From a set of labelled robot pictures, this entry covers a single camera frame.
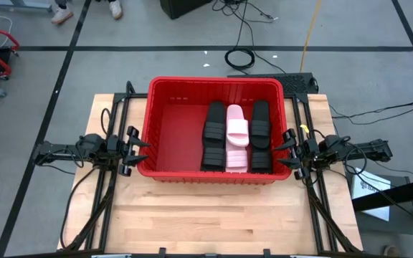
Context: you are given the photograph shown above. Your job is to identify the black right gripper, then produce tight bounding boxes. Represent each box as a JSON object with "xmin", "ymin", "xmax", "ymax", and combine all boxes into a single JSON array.
[{"xmin": 273, "ymin": 128, "xmax": 321, "ymax": 181}]

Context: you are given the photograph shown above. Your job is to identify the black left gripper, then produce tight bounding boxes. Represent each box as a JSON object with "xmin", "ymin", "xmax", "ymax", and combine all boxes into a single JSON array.
[{"xmin": 106, "ymin": 125, "xmax": 152, "ymax": 177}]

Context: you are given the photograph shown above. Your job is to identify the black foam slide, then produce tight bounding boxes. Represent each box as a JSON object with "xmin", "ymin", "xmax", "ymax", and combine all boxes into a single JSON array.
[
  {"xmin": 250, "ymin": 145, "xmax": 274, "ymax": 175},
  {"xmin": 202, "ymin": 101, "xmax": 227, "ymax": 145},
  {"xmin": 250, "ymin": 100, "xmax": 272, "ymax": 150},
  {"xmin": 200, "ymin": 142, "xmax": 227, "ymax": 172}
]

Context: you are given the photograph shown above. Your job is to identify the pink foam slide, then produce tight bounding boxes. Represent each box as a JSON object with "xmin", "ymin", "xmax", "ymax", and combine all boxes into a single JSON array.
[
  {"xmin": 224, "ymin": 143, "xmax": 249, "ymax": 173},
  {"xmin": 225, "ymin": 104, "xmax": 250, "ymax": 148}
]

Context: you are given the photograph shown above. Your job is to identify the red ribbed plastic bin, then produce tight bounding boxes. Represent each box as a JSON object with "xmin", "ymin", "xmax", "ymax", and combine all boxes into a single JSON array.
[{"xmin": 136, "ymin": 75, "xmax": 293, "ymax": 186}]

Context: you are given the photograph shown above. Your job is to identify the black perforated box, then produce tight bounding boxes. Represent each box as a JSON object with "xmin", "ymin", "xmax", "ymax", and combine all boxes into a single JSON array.
[{"xmin": 227, "ymin": 72, "xmax": 319, "ymax": 95}]

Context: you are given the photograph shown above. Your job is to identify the black equipment case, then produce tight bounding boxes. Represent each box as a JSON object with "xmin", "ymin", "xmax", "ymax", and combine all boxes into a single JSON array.
[{"xmin": 159, "ymin": 0, "xmax": 214, "ymax": 20}]

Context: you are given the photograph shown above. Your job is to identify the grey metal base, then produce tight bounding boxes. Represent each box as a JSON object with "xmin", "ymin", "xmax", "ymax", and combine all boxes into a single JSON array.
[{"xmin": 0, "ymin": 0, "xmax": 54, "ymax": 12}]

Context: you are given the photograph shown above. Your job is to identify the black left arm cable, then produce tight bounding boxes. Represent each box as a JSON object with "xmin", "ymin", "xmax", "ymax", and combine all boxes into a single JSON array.
[{"xmin": 100, "ymin": 107, "xmax": 113, "ymax": 136}]

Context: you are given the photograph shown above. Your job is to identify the black aluminium rig frame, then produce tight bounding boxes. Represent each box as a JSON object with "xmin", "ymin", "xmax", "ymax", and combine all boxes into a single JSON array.
[{"xmin": 57, "ymin": 80, "xmax": 365, "ymax": 258}]

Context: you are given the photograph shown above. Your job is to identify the coiled black cable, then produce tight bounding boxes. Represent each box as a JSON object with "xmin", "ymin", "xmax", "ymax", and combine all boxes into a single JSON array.
[{"xmin": 224, "ymin": 47, "xmax": 256, "ymax": 71}]

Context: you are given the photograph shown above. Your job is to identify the black table cable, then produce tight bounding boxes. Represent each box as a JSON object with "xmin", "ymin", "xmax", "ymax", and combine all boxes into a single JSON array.
[{"xmin": 59, "ymin": 166, "xmax": 100, "ymax": 251}]

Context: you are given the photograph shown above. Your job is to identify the black desk frame bar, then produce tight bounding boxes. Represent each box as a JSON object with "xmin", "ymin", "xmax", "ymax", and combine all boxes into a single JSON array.
[{"xmin": 351, "ymin": 175, "xmax": 413, "ymax": 213}]

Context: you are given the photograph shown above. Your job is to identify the yellow cable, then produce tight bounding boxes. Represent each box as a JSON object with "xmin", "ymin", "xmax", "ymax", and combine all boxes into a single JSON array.
[{"xmin": 298, "ymin": 0, "xmax": 324, "ymax": 74}]

